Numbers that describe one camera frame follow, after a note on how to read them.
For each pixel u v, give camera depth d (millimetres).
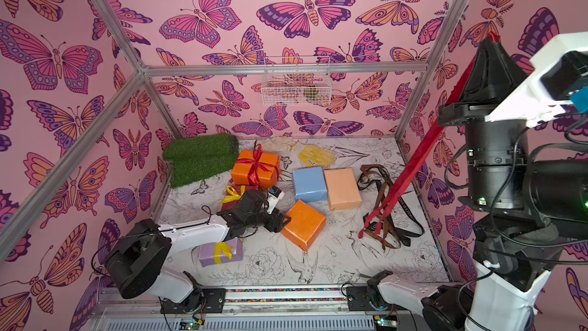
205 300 729
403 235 876
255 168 947
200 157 1108
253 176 922
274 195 775
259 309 730
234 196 907
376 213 982
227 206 890
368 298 723
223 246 776
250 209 679
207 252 766
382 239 861
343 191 966
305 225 834
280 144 1168
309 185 966
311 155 1148
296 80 947
